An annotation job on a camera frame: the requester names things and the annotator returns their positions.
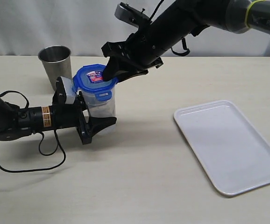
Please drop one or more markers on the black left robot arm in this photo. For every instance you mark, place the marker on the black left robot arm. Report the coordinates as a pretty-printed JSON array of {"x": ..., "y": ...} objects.
[{"x": 16, "y": 122}]

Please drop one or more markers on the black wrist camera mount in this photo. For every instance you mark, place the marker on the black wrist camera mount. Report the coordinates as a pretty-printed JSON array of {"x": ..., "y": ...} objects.
[{"x": 64, "y": 93}]

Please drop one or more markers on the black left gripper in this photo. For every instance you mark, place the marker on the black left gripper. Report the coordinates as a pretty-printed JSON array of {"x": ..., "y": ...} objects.
[{"x": 71, "y": 115}]

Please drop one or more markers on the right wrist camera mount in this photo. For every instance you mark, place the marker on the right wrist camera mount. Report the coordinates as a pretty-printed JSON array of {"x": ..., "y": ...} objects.
[{"x": 127, "y": 14}]

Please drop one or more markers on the stainless steel cup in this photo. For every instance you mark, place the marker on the stainless steel cup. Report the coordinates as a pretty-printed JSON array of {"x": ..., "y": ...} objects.
[{"x": 56, "y": 61}]

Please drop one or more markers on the clear tall plastic container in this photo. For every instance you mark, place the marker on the clear tall plastic container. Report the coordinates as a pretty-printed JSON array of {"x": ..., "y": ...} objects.
[{"x": 100, "y": 104}]

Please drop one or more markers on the white fabric backdrop curtain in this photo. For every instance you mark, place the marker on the white fabric backdrop curtain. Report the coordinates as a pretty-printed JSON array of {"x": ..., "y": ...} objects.
[{"x": 84, "y": 26}]

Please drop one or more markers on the white rectangular plastic tray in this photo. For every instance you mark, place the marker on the white rectangular plastic tray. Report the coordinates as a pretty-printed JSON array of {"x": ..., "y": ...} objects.
[{"x": 233, "y": 154}]

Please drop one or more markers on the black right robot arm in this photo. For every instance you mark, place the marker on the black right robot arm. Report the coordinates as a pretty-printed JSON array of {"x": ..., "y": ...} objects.
[{"x": 191, "y": 17}]

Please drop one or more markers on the blue plastic snap lid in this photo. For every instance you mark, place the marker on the blue plastic snap lid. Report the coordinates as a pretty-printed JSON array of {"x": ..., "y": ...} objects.
[{"x": 89, "y": 81}]

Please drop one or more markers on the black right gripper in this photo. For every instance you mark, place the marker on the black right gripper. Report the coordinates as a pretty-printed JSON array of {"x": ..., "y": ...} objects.
[{"x": 132, "y": 57}]

